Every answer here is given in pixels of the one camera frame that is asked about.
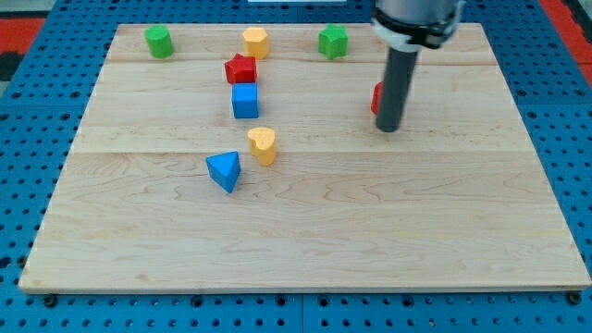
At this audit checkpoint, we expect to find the red star block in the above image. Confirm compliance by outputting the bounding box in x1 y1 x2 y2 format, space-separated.
224 54 257 84

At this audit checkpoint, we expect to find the blue triangle block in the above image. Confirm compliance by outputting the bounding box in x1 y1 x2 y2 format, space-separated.
205 151 241 193

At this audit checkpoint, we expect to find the light wooden board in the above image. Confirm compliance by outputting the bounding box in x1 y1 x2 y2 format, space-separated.
19 23 591 294

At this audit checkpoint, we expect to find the green star block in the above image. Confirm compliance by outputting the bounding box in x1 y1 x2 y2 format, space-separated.
318 23 349 60

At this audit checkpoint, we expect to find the yellow heart block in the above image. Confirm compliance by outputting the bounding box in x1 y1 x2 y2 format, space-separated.
247 127 277 166

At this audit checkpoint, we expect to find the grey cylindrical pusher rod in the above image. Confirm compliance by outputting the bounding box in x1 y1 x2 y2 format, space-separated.
376 49 418 132

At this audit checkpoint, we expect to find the blue cube block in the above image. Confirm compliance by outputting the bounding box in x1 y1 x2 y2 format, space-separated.
231 82 259 118

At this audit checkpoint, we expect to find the yellow hexagon block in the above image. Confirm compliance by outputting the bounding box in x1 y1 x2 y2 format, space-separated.
242 27 270 60

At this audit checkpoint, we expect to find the green cylinder block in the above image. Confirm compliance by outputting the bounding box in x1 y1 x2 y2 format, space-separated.
144 25 175 59

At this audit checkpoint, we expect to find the red circle block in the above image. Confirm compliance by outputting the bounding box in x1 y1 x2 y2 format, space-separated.
370 81 384 115

